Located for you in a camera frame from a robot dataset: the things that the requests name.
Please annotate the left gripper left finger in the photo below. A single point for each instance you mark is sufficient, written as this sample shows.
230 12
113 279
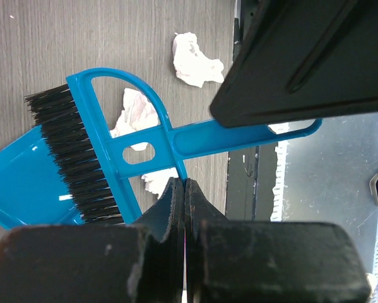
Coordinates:
138 262

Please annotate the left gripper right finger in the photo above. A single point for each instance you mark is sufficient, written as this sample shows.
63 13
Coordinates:
248 261

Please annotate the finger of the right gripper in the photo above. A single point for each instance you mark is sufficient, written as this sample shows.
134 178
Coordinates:
303 60

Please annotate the paper scrap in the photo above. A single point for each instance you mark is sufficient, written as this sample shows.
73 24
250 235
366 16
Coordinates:
190 63
156 182
138 113

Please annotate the blue dustpan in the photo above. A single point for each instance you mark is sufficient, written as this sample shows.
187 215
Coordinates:
31 189

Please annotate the blue hand brush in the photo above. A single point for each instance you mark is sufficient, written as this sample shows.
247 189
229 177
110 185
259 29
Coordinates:
97 167

